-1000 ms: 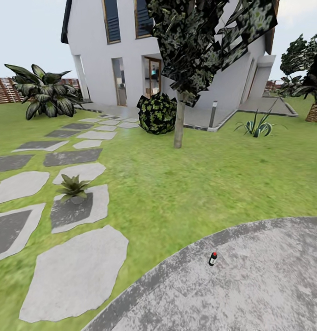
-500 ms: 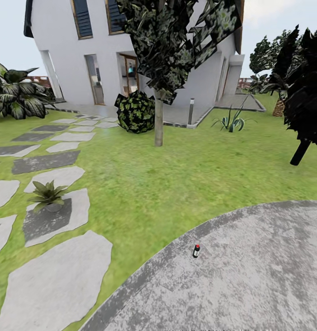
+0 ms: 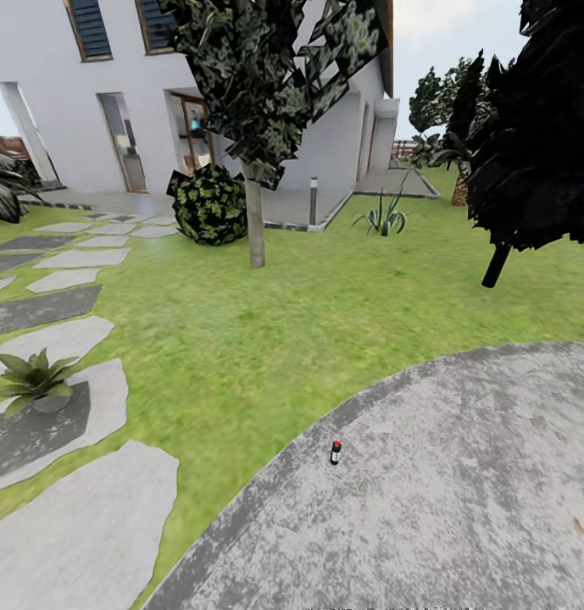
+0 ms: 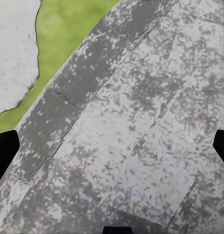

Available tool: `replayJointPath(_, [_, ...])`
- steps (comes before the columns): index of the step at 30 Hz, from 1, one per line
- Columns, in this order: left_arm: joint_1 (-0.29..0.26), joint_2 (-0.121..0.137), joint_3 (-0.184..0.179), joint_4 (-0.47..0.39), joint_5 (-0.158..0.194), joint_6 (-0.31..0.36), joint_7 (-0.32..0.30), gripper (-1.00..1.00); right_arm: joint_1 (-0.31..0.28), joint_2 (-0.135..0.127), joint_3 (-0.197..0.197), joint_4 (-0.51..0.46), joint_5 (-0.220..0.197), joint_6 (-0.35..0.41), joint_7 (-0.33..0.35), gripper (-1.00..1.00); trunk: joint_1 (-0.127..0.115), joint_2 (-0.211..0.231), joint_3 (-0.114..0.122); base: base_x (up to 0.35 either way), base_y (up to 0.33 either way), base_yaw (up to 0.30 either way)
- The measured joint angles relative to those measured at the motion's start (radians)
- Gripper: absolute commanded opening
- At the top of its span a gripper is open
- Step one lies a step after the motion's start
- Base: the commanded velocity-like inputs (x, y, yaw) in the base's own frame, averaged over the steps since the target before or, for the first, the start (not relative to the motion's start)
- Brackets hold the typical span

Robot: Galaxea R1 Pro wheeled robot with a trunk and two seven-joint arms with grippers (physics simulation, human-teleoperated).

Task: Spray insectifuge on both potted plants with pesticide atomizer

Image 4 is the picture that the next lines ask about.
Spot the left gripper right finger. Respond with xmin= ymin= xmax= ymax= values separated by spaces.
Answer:
xmin=213 ymin=129 xmax=224 ymax=161

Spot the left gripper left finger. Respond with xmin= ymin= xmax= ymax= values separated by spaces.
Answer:
xmin=0 ymin=129 xmax=20 ymax=179

